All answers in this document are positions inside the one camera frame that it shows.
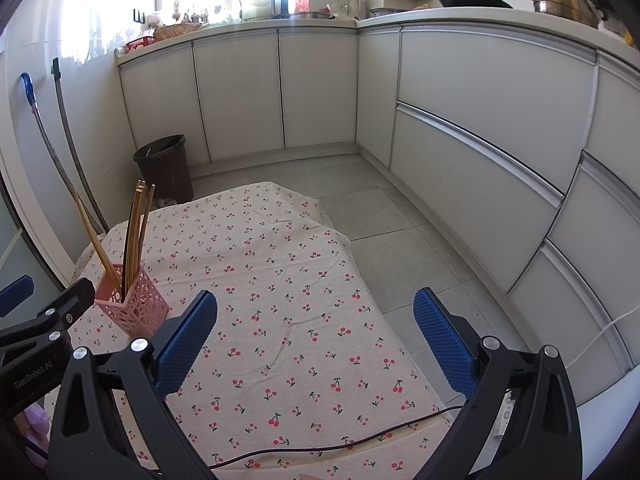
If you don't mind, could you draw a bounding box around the black-handled mop pole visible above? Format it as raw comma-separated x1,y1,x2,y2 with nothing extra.
51,57,110,233

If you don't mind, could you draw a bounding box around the white power strip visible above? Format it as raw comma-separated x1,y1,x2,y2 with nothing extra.
492,390,518,441

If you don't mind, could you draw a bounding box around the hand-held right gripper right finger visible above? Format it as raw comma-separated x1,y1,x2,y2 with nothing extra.
412,287,586,480

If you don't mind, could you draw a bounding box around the white kitchen countertop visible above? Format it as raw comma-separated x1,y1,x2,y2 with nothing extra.
114,6,640,63

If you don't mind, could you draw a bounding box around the wicker basket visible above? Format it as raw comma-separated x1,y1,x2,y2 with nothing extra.
152,22,201,41

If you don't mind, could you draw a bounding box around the pale round jug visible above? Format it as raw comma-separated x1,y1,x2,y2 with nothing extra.
241,0,273,22

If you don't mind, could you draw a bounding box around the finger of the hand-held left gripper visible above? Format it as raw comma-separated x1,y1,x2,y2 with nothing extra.
29,277,97,334
0,275,36,316

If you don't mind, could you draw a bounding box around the frosted glass door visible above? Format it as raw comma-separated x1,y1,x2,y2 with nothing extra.
0,185,66,331

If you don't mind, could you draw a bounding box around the blue-handled mop pole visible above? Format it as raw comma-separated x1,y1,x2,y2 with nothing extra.
19,72,108,241

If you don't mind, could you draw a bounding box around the white cabinet with doors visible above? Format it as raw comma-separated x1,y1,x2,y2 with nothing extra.
116,24,361,166

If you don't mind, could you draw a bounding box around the large steel pot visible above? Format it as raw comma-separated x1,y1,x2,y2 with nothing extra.
522,0,608,28

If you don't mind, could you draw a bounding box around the black cable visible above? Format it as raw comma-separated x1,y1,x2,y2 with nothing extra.
207,405,466,467

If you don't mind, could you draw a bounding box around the curved metal faucet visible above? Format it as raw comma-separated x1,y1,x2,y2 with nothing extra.
245,0,277,20

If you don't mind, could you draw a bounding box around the pink perforated utensil basket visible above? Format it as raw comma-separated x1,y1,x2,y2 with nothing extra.
94,262,170,339

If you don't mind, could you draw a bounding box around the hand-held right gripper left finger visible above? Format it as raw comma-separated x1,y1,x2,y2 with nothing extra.
47,289,220,480

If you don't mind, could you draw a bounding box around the dark brown trash bin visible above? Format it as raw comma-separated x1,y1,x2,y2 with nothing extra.
133,134,195,205

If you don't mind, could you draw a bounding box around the white cabinet with drawers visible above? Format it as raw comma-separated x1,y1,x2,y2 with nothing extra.
355,20,640,406

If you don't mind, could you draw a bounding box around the white cable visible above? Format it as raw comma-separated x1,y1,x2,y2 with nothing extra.
567,310,636,368

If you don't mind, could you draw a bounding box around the pink cloth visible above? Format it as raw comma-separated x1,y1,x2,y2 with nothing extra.
22,405,51,466

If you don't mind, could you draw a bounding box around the bundle of wooden chopsticks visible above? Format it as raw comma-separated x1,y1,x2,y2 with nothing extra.
75,180,157,306

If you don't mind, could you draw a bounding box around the cherry print tablecloth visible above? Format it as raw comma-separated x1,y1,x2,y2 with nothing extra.
25,180,451,480

